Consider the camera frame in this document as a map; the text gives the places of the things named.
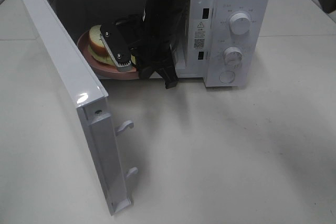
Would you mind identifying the white microwave knob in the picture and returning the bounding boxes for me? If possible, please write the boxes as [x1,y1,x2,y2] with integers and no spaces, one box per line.
[229,11,251,35]
[223,47,243,67]

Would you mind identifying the white lower microwave knob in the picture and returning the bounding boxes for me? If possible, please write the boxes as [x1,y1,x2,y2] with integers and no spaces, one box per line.
[223,47,243,67]

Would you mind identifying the toast sandwich with lettuce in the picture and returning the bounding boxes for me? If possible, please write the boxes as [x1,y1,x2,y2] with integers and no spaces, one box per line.
[87,24,140,65]

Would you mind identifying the pink round plate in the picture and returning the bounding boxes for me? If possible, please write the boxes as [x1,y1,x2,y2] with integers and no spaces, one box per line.
[77,30,139,80]

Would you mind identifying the white microwave oven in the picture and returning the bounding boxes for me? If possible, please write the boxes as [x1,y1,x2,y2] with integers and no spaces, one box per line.
[47,0,268,87]

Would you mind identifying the round door release button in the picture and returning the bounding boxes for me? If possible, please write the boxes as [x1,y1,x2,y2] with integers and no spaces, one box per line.
[219,70,235,84]

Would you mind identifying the black camera cable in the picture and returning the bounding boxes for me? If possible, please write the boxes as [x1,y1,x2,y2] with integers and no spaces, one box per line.
[112,14,145,29]

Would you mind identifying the white upper microwave knob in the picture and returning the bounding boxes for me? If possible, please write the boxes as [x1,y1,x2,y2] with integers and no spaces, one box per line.
[229,11,251,35]

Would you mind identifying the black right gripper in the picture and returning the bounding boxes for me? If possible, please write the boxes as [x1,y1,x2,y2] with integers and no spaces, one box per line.
[127,14,178,89]

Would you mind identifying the white microwave door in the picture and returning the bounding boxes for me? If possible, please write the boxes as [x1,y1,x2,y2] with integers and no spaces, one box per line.
[22,0,138,215]

